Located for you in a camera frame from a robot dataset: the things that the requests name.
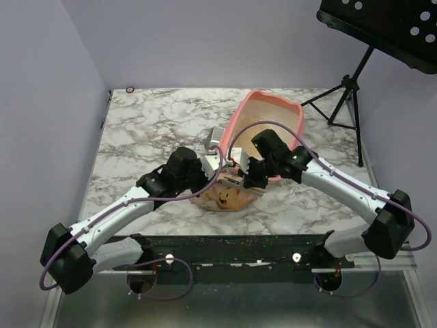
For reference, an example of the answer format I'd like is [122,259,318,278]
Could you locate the black music stand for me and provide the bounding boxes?
[302,0,436,167]

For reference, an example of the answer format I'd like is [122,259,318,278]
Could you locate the black table front rail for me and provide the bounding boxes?
[91,234,354,284]

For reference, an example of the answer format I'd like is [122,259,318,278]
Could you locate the pink litter box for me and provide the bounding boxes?
[218,89,305,182]

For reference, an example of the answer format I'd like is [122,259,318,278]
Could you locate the silver metal scoop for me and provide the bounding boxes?
[203,126,225,155]

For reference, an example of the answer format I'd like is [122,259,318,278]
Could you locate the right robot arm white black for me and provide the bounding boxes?
[242,129,414,268]

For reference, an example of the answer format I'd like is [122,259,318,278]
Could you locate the litter granules pile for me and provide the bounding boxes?
[231,115,293,148]

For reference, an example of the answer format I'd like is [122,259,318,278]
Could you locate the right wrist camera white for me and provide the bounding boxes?
[226,148,250,174]

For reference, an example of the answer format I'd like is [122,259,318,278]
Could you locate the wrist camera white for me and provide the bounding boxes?
[226,148,250,174]
[200,152,223,180]

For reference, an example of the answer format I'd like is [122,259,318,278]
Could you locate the orange cat litter bag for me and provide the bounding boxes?
[190,181,261,212]

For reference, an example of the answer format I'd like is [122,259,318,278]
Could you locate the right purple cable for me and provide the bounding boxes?
[228,120,432,297]

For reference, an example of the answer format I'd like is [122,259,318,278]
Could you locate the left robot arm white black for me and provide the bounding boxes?
[40,147,216,294]

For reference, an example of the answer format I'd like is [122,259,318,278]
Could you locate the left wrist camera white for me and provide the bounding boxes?
[200,152,223,180]

